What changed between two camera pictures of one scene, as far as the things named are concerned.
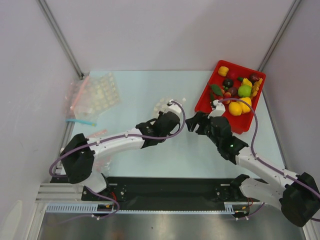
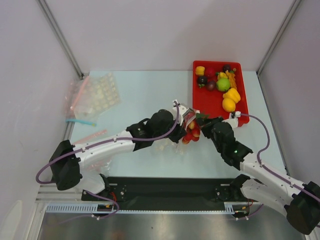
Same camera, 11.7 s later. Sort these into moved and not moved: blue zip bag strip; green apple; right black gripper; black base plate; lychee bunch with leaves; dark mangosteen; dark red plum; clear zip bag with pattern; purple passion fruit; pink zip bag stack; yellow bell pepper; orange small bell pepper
Moved: dark red plum; orange small bell pepper; clear zip bag with pattern; green apple; purple passion fruit; yellow bell pepper; lychee bunch with leaves; dark mangosteen
Not moved: pink zip bag stack; right black gripper; black base plate; blue zip bag strip
